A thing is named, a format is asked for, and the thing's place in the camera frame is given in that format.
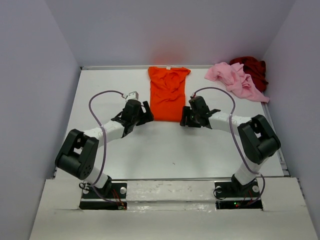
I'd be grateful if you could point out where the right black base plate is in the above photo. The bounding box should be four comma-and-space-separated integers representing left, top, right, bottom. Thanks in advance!
213, 180, 263, 210

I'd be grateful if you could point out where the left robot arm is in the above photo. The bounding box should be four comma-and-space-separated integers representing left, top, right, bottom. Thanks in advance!
55, 99, 154, 199

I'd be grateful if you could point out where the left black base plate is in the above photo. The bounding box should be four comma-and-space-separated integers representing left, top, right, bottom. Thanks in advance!
79, 181, 128, 211

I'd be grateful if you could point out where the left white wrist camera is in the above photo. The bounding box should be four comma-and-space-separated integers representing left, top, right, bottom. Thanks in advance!
122, 91, 139, 102

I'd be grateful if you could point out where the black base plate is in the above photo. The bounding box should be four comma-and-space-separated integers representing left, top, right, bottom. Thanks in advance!
79, 181, 128, 211
213, 180, 263, 210

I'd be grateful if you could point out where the dark red t shirt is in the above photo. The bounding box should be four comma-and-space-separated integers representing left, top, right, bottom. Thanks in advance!
229, 56, 269, 93

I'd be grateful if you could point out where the orange t shirt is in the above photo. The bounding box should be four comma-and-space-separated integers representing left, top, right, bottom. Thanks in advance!
148, 66, 191, 122

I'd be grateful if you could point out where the pink t shirt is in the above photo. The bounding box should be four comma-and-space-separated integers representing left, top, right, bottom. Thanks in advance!
204, 62, 270, 103

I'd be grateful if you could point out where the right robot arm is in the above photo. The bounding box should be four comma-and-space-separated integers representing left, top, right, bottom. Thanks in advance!
180, 96, 281, 200

